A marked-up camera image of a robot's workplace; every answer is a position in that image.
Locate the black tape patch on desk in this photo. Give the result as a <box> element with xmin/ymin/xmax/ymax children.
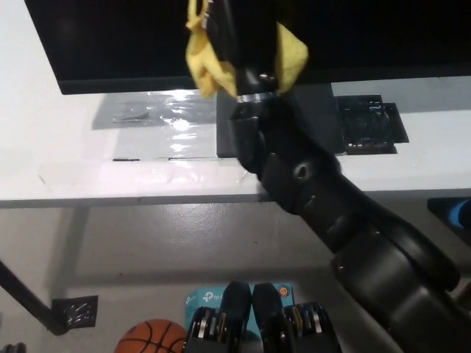
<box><xmin>335</xmin><ymin>94</ymin><xmax>411</xmax><ymax>156</ymax></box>

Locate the clear shiny plastic film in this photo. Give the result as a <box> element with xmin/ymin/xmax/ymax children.
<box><xmin>91</xmin><ymin>90</ymin><xmax>219</xmax><ymax>161</ymax></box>

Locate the black HP computer monitor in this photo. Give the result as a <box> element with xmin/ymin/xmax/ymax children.
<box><xmin>24</xmin><ymin>0</ymin><xmax>471</xmax><ymax>160</ymax></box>

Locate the teal tp-link box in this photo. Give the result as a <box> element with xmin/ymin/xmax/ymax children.
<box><xmin>184</xmin><ymin>282</ymin><xmax>297</xmax><ymax>334</ymax></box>

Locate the grey desk leg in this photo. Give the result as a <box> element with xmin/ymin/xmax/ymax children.
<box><xmin>50</xmin><ymin>207</ymin><xmax>90</xmax><ymax>302</ymax></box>

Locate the yellow microfibre cloth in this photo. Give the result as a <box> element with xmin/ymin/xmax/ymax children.
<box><xmin>185</xmin><ymin>0</ymin><xmax>310</xmax><ymax>100</ymax></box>

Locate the robot left body block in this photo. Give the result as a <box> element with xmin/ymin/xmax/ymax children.
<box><xmin>183</xmin><ymin>279</ymin><xmax>253</xmax><ymax>353</ymax></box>

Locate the black slanted desk leg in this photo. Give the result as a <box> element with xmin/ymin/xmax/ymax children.
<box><xmin>0</xmin><ymin>258</ymin><xmax>68</xmax><ymax>336</ymax></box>

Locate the orange basketball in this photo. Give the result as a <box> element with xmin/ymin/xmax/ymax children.
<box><xmin>116</xmin><ymin>318</ymin><xmax>189</xmax><ymax>353</ymax></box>

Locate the black object with blue part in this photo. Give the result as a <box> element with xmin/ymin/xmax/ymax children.
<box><xmin>426</xmin><ymin>197</ymin><xmax>471</xmax><ymax>229</ymax></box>

